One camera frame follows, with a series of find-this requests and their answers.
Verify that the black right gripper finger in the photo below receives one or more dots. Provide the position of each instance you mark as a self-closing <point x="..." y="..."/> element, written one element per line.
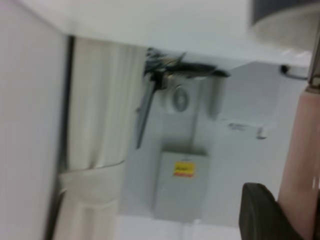
<point x="260" y="215"/>

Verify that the dark grey ceramic cup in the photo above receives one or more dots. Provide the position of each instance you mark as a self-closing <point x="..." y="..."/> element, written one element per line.
<point x="270" y="7"/>

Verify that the grey box with yellow label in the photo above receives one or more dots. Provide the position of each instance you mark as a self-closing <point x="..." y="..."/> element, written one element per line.
<point x="180" y="190"/>

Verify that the grey slanted pole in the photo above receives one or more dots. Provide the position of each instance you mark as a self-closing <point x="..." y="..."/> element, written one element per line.
<point x="145" y="115"/>

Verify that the white curtain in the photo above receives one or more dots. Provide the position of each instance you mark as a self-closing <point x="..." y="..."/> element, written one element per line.
<point x="100" y="105"/>

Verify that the round grey wall fixture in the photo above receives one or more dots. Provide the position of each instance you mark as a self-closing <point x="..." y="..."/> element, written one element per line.
<point x="178" y="98"/>

